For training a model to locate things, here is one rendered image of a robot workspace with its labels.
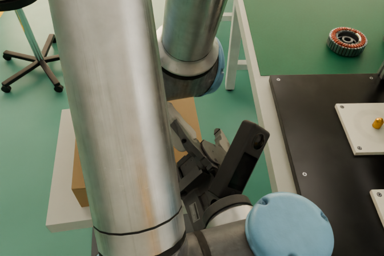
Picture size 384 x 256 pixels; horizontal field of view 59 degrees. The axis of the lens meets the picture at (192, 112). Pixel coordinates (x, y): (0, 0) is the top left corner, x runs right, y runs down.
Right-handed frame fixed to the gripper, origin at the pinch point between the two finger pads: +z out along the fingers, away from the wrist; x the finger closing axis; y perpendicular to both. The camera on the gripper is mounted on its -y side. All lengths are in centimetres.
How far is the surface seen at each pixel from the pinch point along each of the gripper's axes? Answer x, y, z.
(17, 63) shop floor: 17, 104, 163
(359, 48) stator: 54, -33, 24
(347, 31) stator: 54, -35, 33
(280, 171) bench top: 29.9, 1.1, -3.3
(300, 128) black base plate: 34.3, -7.8, 4.5
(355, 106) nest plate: 44.3, -20.3, 5.5
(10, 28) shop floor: 12, 105, 205
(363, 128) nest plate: 42.9, -18.0, -1.4
